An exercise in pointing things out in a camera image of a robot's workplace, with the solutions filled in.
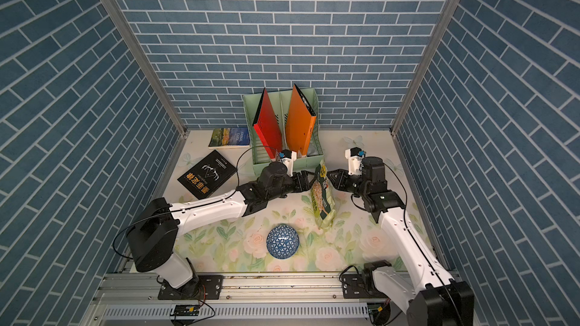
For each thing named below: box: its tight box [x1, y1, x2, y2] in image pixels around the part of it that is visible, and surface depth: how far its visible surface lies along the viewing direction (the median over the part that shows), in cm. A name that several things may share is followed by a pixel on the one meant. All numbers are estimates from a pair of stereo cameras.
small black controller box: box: [169, 304, 201, 317], surface depth 73 cm
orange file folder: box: [285, 83, 317, 156], surface depth 91 cm
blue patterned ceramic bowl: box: [265, 224, 300, 260], surface depth 84 cm
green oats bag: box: [310, 159, 337, 230], surface depth 82 cm
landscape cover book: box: [208, 126, 251, 149], surface depth 118 cm
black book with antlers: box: [177, 149, 237, 200], surface depth 101 cm
